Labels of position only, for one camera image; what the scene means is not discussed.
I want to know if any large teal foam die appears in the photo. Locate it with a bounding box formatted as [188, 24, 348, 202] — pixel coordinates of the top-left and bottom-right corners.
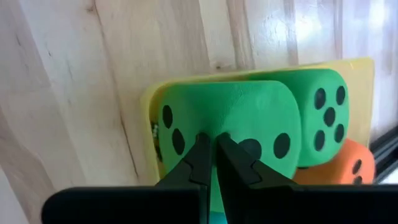
[208, 210, 225, 224]

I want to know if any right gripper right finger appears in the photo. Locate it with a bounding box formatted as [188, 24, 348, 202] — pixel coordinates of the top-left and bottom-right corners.
[216, 132, 398, 224]

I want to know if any small black white-dotted die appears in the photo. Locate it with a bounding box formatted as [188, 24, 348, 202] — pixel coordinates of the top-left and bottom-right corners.
[150, 119, 160, 141]

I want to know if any large green foam die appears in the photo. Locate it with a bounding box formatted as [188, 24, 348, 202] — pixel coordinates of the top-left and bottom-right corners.
[248, 68, 351, 169]
[149, 80, 302, 215]

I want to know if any large orange foam die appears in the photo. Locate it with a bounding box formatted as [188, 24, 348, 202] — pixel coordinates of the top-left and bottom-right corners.
[292, 138, 376, 186]

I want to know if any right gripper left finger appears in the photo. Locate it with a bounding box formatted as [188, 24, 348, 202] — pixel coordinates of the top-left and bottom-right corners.
[42, 132, 213, 224]

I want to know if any black metal table frame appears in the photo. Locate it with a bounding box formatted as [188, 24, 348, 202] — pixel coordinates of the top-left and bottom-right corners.
[369, 126, 398, 184]

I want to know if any yellow translucent plastic tray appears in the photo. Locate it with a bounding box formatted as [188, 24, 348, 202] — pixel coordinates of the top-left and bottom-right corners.
[139, 57, 376, 187]

